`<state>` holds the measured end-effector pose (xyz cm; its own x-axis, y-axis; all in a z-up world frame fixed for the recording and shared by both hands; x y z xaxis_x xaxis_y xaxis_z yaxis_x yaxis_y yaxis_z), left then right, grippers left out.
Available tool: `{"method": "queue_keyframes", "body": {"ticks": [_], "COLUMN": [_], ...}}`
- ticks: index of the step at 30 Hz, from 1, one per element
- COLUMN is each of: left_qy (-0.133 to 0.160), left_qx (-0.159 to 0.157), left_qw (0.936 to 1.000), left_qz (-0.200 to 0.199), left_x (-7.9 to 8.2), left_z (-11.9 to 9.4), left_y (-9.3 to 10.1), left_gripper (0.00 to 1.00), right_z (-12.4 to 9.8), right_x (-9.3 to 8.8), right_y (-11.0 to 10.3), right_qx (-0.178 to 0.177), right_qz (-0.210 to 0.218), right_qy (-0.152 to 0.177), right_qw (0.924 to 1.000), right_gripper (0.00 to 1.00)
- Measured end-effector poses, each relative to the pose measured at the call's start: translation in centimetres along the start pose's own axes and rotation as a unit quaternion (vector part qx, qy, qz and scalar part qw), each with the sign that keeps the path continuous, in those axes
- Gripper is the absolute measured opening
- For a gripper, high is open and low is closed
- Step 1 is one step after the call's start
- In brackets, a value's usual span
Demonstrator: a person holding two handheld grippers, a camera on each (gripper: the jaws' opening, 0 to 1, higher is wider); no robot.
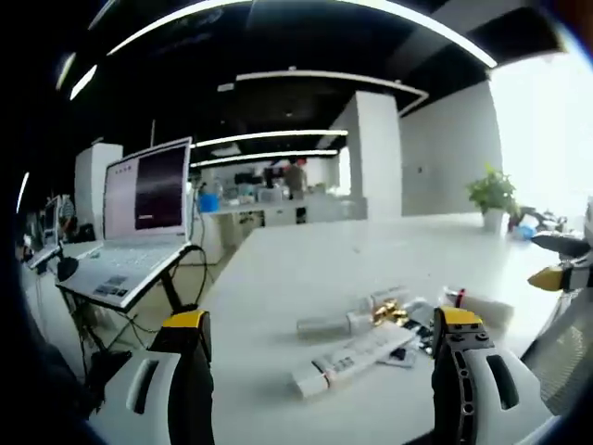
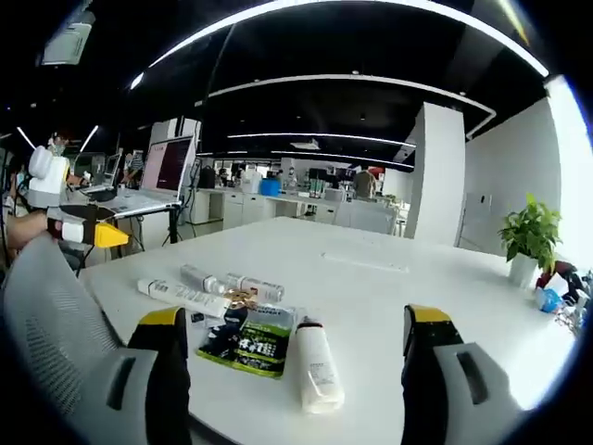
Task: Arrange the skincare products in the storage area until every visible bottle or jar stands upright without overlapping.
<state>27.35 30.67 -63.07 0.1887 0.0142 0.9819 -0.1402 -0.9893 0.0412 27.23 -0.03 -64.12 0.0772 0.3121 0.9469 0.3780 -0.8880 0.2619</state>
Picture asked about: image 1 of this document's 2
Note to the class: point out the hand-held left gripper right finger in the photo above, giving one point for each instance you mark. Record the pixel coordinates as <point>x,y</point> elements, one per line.
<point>463,371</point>

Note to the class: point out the black laptop stand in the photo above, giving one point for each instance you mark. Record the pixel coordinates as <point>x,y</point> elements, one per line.
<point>169,283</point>

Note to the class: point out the large white skincare tube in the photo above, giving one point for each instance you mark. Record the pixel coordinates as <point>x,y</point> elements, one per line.
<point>357,354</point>

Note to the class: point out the dark plant pot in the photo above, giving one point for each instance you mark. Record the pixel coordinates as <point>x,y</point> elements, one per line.
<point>521,218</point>

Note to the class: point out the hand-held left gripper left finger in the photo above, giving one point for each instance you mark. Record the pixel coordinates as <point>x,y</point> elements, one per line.
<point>185,371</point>

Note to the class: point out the blue plastic bag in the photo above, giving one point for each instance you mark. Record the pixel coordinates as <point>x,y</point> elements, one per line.
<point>526,232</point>

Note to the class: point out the blue bin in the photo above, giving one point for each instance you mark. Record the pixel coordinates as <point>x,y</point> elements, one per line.
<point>208,201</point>

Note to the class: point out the grey mesh office chair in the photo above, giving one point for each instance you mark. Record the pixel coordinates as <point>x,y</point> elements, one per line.
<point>567,334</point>

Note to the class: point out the dark green skincare sachet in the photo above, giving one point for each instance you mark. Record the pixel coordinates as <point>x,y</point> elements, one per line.
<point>419,340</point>

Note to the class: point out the white cabinet counter row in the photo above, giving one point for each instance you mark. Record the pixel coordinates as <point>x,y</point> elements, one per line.
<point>287,211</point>

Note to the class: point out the red clear-capped skincare bottle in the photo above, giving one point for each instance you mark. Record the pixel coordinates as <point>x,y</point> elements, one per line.
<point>486,308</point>

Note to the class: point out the white skincare sachet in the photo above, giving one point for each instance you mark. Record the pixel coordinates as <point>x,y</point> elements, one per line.
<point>421,309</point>

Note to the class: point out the green potted plant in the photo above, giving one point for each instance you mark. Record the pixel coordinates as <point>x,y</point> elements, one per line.
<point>493,194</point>

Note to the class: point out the gold skincare sachet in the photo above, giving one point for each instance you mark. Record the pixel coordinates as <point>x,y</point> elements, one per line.
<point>389,313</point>

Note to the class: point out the white open laptop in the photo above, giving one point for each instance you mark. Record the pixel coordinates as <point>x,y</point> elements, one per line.
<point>157,185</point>

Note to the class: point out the curved ceiling light strip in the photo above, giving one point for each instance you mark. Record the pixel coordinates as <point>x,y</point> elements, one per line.
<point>296,11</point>

